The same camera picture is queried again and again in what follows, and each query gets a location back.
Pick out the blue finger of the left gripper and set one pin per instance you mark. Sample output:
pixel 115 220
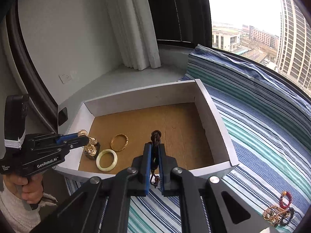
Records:
pixel 46 144
pixel 63 138

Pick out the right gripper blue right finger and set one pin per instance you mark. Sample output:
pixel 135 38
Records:
pixel 207 205

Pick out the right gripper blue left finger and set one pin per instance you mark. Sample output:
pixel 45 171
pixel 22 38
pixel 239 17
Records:
pixel 102 205

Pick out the pale green jade bangle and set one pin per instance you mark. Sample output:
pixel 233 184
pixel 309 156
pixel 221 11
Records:
pixel 106 160

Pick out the gold chain jewelry pile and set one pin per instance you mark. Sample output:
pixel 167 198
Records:
pixel 274 213

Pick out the black smart watch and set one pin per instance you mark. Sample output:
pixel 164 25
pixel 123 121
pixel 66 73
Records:
pixel 91 150

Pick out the white knit sleeve forearm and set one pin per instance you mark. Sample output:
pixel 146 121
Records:
pixel 14 216

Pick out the person's left hand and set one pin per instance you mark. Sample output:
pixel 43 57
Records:
pixel 29 190

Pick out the white cardboard box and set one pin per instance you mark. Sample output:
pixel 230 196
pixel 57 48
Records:
pixel 191 127

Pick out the left white curtain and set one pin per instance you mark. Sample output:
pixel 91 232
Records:
pixel 135 33

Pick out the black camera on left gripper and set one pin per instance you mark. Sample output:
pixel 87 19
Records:
pixel 14 120

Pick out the white wall socket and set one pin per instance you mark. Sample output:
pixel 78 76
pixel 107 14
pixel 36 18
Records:
pixel 65 78

